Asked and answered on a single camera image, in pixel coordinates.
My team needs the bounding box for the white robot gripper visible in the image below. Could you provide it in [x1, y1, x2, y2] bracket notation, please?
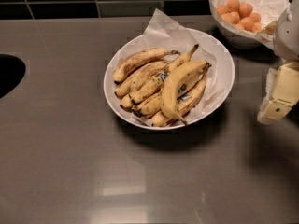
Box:
[257, 0, 299, 124]

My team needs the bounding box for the yellow banana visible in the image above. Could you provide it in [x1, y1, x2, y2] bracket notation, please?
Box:
[161, 60, 209, 124]

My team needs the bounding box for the small white bowl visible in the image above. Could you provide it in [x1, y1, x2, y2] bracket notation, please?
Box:
[210, 0, 291, 50]

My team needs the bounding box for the large white bowl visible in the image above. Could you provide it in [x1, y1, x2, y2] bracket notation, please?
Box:
[103, 27, 235, 131]

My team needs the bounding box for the white paper in small bowl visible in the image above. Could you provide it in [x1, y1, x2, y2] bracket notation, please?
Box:
[207, 0, 291, 51]

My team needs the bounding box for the banana under top banana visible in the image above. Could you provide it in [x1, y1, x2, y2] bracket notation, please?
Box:
[151, 73, 207, 127]

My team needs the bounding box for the banana with upward stem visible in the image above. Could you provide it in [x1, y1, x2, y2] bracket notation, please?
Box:
[129, 44, 199, 105]

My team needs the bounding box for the brown spotted banana middle left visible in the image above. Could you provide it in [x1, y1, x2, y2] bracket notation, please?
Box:
[115, 60, 169, 98]

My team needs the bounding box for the lower front banana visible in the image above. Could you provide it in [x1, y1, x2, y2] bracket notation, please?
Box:
[133, 92, 161, 119]

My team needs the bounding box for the small banana at left bottom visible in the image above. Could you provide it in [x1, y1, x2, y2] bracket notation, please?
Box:
[120, 94, 134, 111]

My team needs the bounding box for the spotted banana at back left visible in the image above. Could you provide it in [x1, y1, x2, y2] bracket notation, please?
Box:
[112, 47, 179, 84]

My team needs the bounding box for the orange round fruit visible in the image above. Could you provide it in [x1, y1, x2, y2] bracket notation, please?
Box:
[239, 17, 254, 31]
[221, 11, 240, 24]
[226, 0, 240, 12]
[217, 5, 229, 15]
[249, 12, 261, 22]
[238, 3, 253, 18]

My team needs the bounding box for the dark sink opening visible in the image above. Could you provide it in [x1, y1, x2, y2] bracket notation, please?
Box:
[0, 54, 26, 98]

